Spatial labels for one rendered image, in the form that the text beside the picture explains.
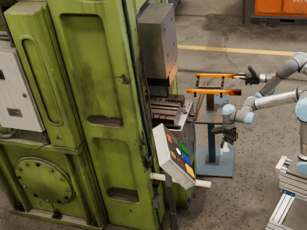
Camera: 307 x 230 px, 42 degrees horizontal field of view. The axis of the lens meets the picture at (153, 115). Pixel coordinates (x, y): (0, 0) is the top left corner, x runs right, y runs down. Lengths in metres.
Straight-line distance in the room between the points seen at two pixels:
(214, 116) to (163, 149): 1.15
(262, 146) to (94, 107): 1.99
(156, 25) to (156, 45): 0.14
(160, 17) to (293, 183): 1.41
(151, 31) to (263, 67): 3.02
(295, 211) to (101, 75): 1.82
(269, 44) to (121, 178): 3.42
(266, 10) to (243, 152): 2.90
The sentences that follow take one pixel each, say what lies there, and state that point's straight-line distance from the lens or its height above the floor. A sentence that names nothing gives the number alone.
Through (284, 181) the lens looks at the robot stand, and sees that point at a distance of 2.92.
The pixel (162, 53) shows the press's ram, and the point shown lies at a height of 1.56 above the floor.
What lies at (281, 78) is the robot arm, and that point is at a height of 1.06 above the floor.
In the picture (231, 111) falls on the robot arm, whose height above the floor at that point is 1.28.
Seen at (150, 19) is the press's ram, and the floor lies 1.76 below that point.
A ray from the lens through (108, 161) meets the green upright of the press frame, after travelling 3.06.
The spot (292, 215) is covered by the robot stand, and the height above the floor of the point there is 0.21.
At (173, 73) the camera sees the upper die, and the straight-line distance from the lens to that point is 2.80.
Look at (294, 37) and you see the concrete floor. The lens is 6.06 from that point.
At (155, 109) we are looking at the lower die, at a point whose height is 0.99.
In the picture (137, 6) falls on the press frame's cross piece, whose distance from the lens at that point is 2.49.
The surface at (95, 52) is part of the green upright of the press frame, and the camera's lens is 2.49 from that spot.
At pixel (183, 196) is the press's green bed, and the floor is 0.18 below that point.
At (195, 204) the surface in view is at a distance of 3.62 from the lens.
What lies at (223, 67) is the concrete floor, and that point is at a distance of 5.35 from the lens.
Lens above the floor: 2.80
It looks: 37 degrees down
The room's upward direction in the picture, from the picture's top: 8 degrees counter-clockwise
